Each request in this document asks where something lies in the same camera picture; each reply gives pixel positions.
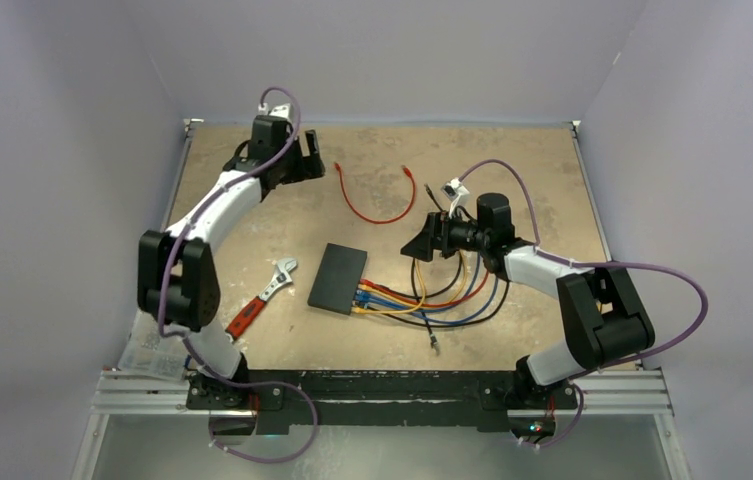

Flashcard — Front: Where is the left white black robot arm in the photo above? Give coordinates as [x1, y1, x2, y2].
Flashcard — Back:
[137, 114, 325, 409]

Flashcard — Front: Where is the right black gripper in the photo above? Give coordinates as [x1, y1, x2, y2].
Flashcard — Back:
[402, 207, 490, 261]

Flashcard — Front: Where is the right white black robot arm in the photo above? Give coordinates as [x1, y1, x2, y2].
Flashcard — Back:
[400, 193, 655, 407]

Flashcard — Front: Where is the long black ethernet cable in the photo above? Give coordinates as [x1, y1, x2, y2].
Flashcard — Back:
[362, 274, 513, 352]

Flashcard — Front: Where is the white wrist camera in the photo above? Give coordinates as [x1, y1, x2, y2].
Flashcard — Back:
[258, 102, 297, 123]
[441, 178, 470, 217]

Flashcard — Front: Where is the orange ethernet cable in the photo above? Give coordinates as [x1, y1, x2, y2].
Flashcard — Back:
[359, 254, 473, 309]

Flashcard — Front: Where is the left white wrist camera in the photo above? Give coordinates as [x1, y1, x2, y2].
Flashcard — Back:
[258, 102, 297, 123]

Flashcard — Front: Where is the printed paper sheet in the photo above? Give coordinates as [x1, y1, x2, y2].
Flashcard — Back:
[117, 310, 188, 381]

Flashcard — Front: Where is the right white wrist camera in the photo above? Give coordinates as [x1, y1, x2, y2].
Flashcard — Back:
[441, 178, 470, 217]

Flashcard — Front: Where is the yellow ethernet cable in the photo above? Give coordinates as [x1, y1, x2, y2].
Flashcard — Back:
[350, 258, 430, 316]

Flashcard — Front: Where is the blue ethernet cable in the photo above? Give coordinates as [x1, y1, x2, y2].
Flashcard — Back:
[353, 274, 502, 327]
[353, 254, 481, 313]

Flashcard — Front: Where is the red ethernet cable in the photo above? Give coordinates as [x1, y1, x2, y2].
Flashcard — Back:
[333, 162, 417, 227]

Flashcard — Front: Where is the black network switch box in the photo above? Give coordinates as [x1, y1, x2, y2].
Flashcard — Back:
[307, 243, 368, 315]

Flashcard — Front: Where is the red handled adjustable wrench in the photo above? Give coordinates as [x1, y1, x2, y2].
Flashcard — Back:
[225, 257, 298, 343]

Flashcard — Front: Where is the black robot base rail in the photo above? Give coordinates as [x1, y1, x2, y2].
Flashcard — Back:
[186, 369, 578, 435]

